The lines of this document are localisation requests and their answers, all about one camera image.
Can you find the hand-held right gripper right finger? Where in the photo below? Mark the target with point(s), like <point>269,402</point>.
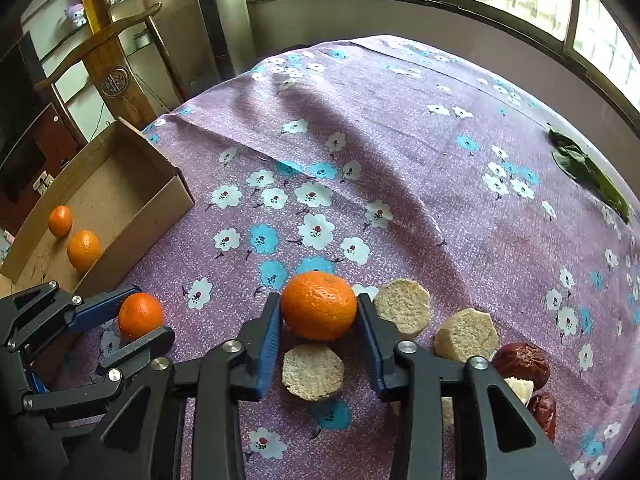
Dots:
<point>371,350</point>

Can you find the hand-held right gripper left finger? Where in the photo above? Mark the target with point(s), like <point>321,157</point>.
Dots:
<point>270,345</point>

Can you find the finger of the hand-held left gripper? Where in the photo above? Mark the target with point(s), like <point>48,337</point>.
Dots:
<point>100,307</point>
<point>140,350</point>

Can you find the mandarin orange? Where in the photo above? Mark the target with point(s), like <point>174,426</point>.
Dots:
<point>141,316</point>
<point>60,220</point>
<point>84,251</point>
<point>319,305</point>

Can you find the round rice cake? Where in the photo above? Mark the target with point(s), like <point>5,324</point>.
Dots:
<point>313,372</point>

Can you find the peeled sugarcane piece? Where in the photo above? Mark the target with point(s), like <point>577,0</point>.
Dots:
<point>465,335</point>
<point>402,305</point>

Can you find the brown cardboard box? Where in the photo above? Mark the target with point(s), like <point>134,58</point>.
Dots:
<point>115,185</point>

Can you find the dried red date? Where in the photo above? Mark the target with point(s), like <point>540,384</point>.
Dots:
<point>522,360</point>
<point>545,410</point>

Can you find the purple floral cloth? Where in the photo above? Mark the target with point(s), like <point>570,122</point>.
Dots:
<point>400,160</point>

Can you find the black television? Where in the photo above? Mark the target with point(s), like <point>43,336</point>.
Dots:
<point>20,110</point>

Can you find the brown wooden chair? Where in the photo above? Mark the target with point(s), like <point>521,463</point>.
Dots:
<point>117,75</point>

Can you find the green leafy vegetable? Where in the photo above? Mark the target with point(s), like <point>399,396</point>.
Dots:
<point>575,165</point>

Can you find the purple plush toy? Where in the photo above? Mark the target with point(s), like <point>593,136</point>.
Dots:
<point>76,16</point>

